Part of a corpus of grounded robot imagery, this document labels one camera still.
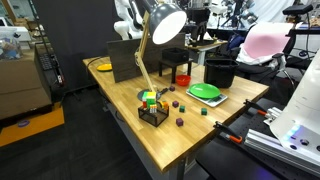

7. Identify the green plastic plate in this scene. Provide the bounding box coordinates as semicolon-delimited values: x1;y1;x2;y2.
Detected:
188;82;222;100

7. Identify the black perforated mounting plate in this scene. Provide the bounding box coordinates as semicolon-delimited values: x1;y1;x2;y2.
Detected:
194;96;320;180

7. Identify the multicoloured puzzle cube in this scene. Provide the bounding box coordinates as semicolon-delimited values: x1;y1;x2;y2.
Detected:
141;91;158;110

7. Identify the grey round base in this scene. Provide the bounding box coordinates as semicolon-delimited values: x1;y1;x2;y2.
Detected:
136;87;170;103

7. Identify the small white-faced puzzle cube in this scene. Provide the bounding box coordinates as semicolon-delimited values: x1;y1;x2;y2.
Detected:
148;103;158;115

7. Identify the dark wooden stool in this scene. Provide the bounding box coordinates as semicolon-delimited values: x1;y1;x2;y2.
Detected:
157;58;195;84

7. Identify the black square box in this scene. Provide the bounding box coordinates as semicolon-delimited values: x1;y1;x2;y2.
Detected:
161;47;190;64

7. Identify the dark wooden board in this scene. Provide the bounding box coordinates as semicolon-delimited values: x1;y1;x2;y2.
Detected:
106;32;187;84

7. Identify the white kitchen scale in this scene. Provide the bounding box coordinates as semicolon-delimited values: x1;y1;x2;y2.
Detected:
185;87;229;108

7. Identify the yellow round disc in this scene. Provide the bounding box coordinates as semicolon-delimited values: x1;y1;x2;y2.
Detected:
96;63;114;73

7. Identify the black plastic bin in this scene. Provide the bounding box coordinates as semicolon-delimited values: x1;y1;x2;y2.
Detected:
203;58;240;89

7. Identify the light wooden desk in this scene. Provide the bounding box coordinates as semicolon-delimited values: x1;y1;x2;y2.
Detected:
185;37;230;66

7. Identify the grey table leg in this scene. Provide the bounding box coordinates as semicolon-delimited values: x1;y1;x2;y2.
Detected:
167;157;188;180

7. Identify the orange and black clamp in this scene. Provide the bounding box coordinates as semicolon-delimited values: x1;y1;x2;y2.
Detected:
243;98;270;117
213;120;244;145

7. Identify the blue bag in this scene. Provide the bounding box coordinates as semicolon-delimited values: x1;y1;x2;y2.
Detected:
227;33;247;52

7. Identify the black office chair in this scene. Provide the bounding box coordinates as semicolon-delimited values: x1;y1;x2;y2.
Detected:
229;31;303;88

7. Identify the black curtain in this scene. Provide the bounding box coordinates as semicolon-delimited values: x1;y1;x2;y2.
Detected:
31;0;122;92

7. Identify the black keypad device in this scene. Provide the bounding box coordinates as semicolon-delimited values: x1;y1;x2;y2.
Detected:
34;42;67;102

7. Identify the pink sheet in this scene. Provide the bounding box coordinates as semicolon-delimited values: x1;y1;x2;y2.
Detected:
237;21;296;65

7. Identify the yellow wooden platform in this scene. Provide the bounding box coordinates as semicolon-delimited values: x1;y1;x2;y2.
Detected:
0;105;66;148

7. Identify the brown cardboard box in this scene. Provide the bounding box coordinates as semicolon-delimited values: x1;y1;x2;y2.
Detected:
0;49;54;122

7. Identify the purple disc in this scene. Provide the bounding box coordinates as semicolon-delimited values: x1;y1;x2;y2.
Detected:
16;119;31;129

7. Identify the white rounded object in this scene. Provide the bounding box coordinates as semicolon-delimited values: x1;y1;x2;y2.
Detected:
269;49;320;158

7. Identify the white storage box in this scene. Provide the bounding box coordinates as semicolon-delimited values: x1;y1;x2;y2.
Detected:
0;25;33;43

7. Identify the clear bin with clutter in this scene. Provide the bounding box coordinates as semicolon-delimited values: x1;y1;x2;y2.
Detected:
0;36;24;62

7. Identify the black wire basket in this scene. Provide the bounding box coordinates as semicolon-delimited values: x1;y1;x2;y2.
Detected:
137;104;170;128

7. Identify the grey cable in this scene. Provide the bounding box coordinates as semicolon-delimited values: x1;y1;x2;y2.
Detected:
86;56;111;69

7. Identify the silver aluminium bracket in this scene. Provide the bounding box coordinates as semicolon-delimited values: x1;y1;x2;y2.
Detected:
264;106;285;127

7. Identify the silver aluminium extrusion rail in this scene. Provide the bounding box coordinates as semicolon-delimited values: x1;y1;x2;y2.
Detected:
244;128;320;178

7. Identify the black camera on pole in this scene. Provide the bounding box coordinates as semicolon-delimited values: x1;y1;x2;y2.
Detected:
282;3;315;58

